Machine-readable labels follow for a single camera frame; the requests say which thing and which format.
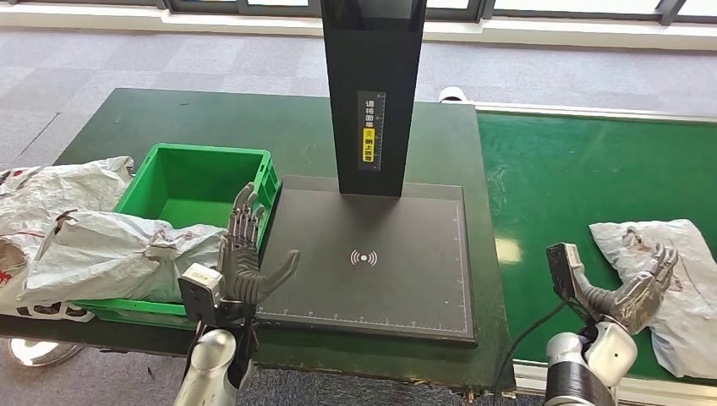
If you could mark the dark green table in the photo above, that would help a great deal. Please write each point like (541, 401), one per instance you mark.
(168, 120)

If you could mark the white woven sack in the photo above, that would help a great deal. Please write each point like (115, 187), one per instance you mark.
(33, 196)

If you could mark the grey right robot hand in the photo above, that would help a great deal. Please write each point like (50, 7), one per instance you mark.
(633, 302)

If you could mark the grey poly parcel red stain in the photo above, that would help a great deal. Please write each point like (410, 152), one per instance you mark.
(112, 258)

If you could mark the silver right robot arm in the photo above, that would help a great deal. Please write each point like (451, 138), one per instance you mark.
(610, 358)

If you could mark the black yellow label sticker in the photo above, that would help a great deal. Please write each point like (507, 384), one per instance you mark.
(371, 129)

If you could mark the black inbound scanner machine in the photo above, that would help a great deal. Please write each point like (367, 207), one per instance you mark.
(364, 224)

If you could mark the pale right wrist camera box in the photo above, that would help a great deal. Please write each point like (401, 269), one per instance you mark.
(560, 269)

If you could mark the grey poly parcel brown stain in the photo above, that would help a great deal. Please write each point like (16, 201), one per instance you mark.
(694, 314)

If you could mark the green conveyor belt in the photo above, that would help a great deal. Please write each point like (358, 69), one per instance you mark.
(560, 179)

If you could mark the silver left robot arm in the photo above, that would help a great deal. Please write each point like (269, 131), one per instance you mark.
(210, 364)

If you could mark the green plastic crate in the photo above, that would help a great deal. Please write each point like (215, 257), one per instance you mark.
(196, 179)

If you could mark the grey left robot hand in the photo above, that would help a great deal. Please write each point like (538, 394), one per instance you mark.
(241, 277)

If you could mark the chrome round stand base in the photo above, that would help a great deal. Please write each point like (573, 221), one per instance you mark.
(39, 354)

